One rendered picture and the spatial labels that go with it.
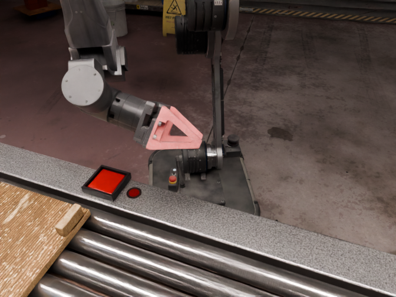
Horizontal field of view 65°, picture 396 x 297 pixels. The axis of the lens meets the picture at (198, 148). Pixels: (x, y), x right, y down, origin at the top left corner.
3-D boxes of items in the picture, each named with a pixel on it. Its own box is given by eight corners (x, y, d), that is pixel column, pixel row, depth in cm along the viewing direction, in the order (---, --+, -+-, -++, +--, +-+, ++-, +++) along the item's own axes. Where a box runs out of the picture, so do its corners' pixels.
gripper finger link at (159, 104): (193, 159, 53) (142, 139, 53) (195, 153, 60) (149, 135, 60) (208, 122, 52) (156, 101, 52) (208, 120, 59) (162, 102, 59)
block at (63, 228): (78, 211, 61) (74, 201, 59) (85, 214, 60) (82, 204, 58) (57, 236, 56) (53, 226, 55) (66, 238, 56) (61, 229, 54)
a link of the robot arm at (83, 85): (126, 49, 55) (76, 53, 55) (112, 18, 44) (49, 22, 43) (132, 117, 54) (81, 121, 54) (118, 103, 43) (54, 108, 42)
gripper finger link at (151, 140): (191, 167, 46) (132, 144, 46) (194, 159, 53) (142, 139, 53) (208, 124, 45) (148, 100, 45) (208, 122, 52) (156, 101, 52)
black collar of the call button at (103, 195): (102, 170, 73) (101, 164, 72) (131, 177, 71) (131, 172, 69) (82, 192, 67) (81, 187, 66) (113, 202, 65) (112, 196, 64)
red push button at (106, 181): (104, 172, 72) (102, 168, 71) (126, 179, 70) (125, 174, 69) (88, 191, 68) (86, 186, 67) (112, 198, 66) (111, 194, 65)
